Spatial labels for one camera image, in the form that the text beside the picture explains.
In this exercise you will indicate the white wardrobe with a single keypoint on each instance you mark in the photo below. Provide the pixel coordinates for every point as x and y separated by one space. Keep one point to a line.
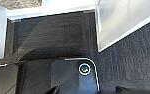
57 11

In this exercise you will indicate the woven storage basket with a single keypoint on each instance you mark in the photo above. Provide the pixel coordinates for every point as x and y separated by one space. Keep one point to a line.
21 3

